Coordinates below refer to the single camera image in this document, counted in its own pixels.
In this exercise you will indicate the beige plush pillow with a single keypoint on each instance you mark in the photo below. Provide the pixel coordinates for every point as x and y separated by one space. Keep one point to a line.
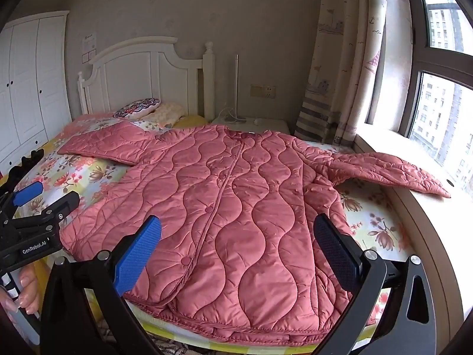
170 112

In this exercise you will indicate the paper sheet on wall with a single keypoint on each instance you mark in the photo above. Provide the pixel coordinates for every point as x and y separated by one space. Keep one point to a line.
89 47

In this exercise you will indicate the purple patterned pillow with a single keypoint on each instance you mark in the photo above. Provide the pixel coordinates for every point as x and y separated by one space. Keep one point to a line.
137 107

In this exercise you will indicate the white nightstand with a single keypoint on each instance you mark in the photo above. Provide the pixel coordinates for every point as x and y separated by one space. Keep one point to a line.
266 127

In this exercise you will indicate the floral bed sheet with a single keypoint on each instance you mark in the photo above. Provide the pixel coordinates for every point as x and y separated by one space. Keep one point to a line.
75 172

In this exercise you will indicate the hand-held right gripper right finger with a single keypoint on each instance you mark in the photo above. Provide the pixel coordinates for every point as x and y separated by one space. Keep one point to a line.
334 253

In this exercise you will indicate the white wooden bed headboard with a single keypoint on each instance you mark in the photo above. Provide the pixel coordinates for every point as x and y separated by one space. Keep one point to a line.
147 74

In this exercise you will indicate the wall socket panel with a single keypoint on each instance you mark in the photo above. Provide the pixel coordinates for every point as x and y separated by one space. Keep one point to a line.
263 91

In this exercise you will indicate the white floor lamp pole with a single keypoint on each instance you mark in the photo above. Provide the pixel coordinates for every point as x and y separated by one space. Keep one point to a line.
237 85

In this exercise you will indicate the yellow pillow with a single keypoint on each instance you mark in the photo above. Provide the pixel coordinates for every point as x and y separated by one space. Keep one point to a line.
192 121

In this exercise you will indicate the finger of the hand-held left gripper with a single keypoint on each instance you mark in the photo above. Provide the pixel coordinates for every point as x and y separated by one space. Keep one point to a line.
27 191
61 207

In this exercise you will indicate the pink quilted jacket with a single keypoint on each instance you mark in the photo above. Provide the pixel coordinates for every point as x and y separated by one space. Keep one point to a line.
236 222

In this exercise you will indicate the beige window sill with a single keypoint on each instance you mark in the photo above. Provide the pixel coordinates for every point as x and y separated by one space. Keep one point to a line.
436 225

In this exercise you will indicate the white wardrobe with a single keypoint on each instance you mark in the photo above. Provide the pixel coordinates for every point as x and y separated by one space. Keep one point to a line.
27 81

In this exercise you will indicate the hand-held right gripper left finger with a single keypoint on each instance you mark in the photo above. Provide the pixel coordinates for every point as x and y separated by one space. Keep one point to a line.
137 255

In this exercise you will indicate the printed striped curtain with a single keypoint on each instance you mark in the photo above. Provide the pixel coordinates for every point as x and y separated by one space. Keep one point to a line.
343 63

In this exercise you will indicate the person's left hand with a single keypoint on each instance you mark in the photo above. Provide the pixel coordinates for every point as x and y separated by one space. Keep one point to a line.
29 291

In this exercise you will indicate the window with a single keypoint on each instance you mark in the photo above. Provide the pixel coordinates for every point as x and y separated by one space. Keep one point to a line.
441 81

